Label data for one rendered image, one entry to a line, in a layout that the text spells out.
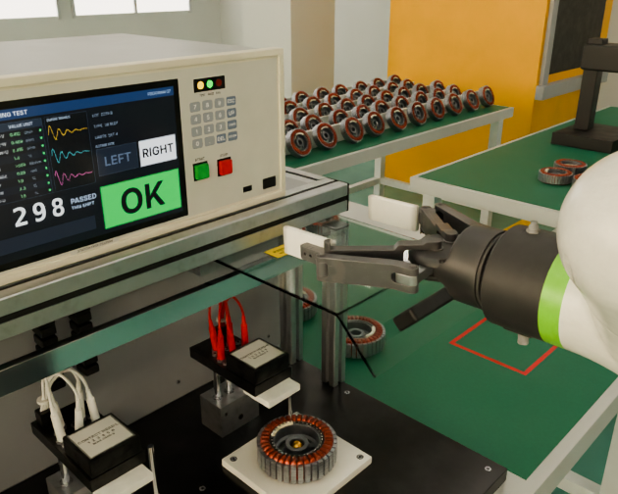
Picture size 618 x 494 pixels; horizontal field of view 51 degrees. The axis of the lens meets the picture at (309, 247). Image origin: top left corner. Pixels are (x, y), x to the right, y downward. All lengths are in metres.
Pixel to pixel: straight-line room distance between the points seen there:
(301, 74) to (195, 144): 3.92
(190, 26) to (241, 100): 7.77
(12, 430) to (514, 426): 0.74
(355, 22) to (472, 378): 6.30
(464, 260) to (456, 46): 3.85
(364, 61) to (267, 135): 6.36
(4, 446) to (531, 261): 0.71
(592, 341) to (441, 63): 3.99
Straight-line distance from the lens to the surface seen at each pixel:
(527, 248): 0.56
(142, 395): 1.06
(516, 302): 0.55
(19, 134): 0.70
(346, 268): 0.60
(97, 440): 0.80
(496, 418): 1.12
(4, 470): 1.00
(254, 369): 0.89
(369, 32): 7.17
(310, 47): 4.76
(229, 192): 0.86
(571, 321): 0.54
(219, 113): 0.83
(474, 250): 0.58
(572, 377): 1.26
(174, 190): 0.81
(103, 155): 0.75
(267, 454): 0.91
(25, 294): 0.71
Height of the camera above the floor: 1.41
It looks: 23 degrees down
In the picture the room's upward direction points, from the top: straight up
